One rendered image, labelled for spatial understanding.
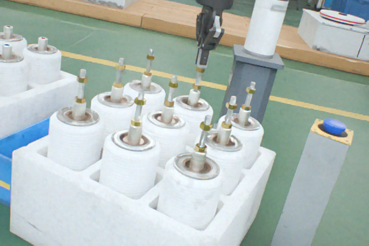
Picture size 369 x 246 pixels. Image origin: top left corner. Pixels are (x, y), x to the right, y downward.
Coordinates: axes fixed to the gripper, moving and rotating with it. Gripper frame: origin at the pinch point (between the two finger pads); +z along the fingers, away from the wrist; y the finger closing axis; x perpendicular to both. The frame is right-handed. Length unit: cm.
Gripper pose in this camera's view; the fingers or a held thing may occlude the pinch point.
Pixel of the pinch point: (202, 57)
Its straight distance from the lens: 86.3
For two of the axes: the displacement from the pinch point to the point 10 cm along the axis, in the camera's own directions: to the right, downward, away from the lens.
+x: -9.6, -0.8, -2.7
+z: -1.8, 9.1, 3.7
